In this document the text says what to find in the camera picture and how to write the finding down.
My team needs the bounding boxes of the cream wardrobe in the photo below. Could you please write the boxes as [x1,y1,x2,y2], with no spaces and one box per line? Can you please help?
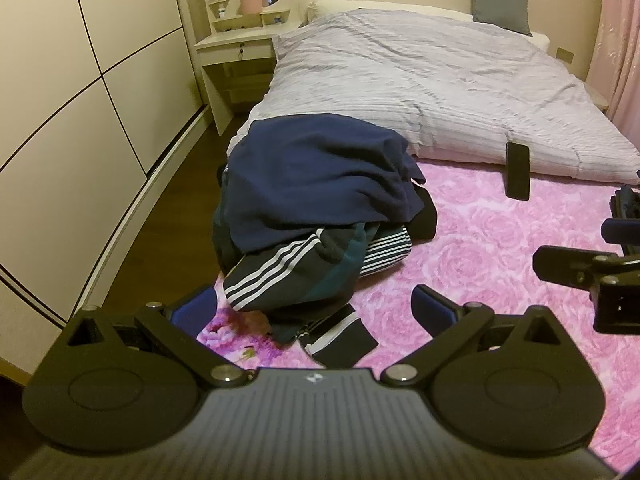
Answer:
[0,0,212,377]

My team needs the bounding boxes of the white pillow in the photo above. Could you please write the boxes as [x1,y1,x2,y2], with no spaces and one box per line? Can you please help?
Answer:
[305,0,551,52]

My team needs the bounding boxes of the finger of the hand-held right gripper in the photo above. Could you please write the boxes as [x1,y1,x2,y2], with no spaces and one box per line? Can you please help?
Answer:
[531,244,608,287]
[601,217,640,247]

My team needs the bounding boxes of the navy blue shirt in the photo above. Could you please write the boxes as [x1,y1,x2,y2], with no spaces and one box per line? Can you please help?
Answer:
[227,114,427,257]

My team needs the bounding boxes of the black white striped garment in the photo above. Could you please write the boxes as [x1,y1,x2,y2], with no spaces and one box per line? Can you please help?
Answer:
[359,224,414,277]

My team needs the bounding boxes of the dark track jacket white stripes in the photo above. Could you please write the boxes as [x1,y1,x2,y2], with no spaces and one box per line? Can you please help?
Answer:
[212,165,372,344]

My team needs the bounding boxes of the pink curtain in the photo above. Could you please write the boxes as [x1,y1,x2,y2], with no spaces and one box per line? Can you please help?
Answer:
[586,0,640,147]

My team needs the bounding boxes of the black phone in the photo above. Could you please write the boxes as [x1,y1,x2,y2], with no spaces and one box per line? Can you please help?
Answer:
[504,141,532,202]

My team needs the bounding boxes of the cream vanity table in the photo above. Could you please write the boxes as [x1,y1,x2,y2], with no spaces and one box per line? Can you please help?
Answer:
[192,0,309,137]

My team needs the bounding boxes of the pink floral blanket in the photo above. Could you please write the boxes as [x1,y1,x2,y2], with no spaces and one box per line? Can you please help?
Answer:
[197,152,640,480]

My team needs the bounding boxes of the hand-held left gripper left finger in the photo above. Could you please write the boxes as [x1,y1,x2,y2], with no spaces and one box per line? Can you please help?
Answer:
[65,284,253,388]

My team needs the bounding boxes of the black cloth with white stripe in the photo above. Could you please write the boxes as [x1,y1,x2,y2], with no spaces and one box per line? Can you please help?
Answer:
[297,303,380,367]

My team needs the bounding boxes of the grey striped duvet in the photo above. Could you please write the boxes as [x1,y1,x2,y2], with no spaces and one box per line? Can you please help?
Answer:
[234,8,640,186]

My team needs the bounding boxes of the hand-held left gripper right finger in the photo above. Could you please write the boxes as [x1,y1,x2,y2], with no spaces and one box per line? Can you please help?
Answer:
[380,284,562,388]

